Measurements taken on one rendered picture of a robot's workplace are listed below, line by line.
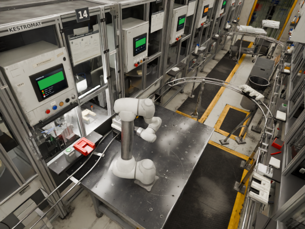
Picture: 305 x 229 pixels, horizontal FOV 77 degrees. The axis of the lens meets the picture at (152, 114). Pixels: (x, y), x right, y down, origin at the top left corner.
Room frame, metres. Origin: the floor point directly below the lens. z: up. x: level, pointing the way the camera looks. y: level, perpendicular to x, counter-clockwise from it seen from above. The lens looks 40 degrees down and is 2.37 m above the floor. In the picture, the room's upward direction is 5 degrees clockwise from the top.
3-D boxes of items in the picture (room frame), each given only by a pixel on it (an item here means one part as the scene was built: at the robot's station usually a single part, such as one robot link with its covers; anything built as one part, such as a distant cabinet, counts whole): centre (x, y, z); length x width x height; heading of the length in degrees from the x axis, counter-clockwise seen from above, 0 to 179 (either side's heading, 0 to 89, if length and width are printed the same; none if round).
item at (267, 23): (7.03, -3.70, 0.48); 0.84 x 0.58 x 0.97; 159
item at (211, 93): (5.38, -2.09, 0.01); 5.85 x 0.59 x 0.01; 151
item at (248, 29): (6.11, -2.73, 0.48); 0.88 x 0.56 x 0.96; 79
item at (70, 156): (1.05, 0.71, 0.97); 0.08 x 0.08 x 0.12; 61
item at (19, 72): (1.19, 0.86, 1.60); 0.42 x 0.29 x 0.46; 151
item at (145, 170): (1.03, 0.02, 0.85); 0.18 x 0.16 x 0.22; 89
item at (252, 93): (2.55, -1.47, 0.84); 0.37 x 0.14 x 0.10; 29
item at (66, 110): (1.13, 0.74, 1.37); 0.36 x 0.04 x 0.04; 151
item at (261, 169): (1.09, -1.07, 0.92); 0.13 x 0.10 x 0.09; 61
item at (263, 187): (0.98, -1.02, 0.84); 0.37 x 0.14 x 0.10; 151
